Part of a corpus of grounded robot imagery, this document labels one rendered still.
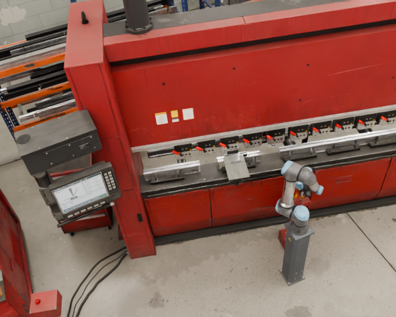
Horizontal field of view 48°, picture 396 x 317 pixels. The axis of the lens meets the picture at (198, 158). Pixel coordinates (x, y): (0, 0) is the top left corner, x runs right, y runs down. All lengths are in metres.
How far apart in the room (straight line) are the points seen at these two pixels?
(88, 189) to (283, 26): 1.77
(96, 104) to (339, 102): 1.94
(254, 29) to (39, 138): 1.59
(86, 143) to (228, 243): 2.10
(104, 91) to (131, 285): 2.10
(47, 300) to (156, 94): 1.74
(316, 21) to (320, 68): 0.42
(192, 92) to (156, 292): 1.98
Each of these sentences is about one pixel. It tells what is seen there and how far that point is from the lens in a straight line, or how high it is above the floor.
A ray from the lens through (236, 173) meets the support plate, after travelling 3.82.
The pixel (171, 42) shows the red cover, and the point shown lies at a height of 2.24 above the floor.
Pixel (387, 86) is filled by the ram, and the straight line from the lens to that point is 3.95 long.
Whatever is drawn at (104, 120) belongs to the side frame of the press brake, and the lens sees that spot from 3.22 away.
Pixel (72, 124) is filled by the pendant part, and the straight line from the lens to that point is 3.07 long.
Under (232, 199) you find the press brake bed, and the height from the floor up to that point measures 0.55.
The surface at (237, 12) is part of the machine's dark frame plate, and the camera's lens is 3.25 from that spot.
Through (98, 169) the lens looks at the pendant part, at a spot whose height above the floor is 1.60.
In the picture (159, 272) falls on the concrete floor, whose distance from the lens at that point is 4.49.
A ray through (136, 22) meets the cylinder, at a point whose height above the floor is 2.38.
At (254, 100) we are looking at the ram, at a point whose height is 1.61.
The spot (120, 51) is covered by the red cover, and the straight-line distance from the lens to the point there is 3.11.
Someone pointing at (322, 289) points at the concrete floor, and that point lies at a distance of 4.41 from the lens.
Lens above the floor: 3.87
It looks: 47 degrees down
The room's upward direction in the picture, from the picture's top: 6 degrees counter-clockwise
